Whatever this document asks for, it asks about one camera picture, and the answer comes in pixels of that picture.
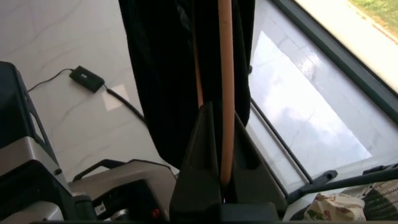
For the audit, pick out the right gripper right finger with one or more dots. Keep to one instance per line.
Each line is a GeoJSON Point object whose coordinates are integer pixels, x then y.
{"type": "Point", "coordinates": [252, 186]}

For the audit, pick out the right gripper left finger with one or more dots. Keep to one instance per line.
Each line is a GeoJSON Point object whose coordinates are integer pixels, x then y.
{"type": "Point", "coordinates": [196, 186]}

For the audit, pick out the pink clothes hanger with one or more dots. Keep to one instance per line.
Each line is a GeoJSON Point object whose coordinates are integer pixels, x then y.
{"type": "Point", "coordinates": [226, 93]}

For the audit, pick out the black garment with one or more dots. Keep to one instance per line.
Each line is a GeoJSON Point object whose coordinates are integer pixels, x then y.
{"type": "Point", "coordinates": [161, 77]}

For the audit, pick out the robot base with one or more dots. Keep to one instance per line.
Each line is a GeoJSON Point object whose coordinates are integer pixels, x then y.
{"type": "Point", "coordinates": [31, 174]}

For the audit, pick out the black clothes rack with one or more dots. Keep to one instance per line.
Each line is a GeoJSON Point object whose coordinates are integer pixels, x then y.
{"type": "Point", "coordinates": [342, 182]}

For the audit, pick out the cream printed garment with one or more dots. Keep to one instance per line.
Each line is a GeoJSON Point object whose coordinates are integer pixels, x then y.
{"type": "Point", "coordinates": [332, 208]}

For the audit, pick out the black power adapter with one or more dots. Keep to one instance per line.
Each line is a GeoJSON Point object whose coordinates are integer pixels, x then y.
{"type": "Point", "coordinates": [87, 79]}

